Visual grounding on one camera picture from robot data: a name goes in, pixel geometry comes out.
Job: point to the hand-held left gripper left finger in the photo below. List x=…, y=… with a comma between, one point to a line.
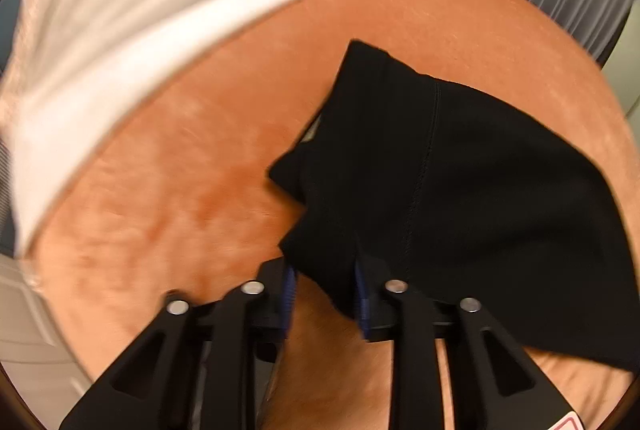
x=288, y=296

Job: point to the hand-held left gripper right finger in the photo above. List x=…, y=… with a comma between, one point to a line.
x=361, y=305

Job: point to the black pants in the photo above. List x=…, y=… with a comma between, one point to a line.
x=450, y=190

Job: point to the white panelled door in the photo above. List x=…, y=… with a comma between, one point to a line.
x=35, y=320

